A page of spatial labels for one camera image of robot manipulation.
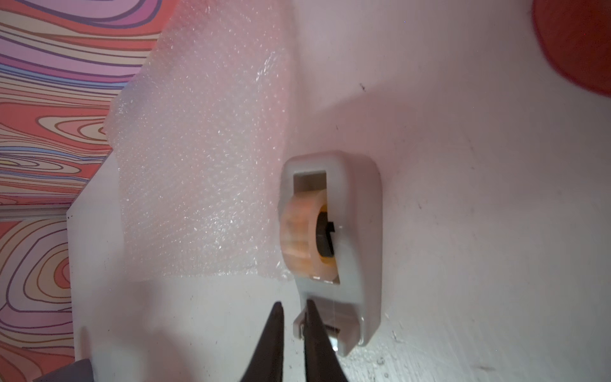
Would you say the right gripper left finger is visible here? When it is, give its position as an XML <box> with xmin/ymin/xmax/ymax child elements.
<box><xmin>240</xmin><ymin>302</ymin><xmax>284</xmax><ymax>382</ymax></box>

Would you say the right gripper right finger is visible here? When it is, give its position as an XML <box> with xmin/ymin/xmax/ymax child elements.
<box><xmin>303</xmin><ymin>299</ymin><xmax>348</xmax><ymax>382</ymax></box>

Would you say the flat bubble wrap sheet stack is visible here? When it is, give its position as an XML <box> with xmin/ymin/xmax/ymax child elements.
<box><xmin>104</xmin><ymin>1</ymin><xmax>295</xmax><ymax>281</ymax></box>

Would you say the red pen holder cup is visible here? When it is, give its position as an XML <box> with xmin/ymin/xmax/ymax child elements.
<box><xmin>531</xmin><ymin>1</ymin><xmax>610</xmax><ymax>97</ymax></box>

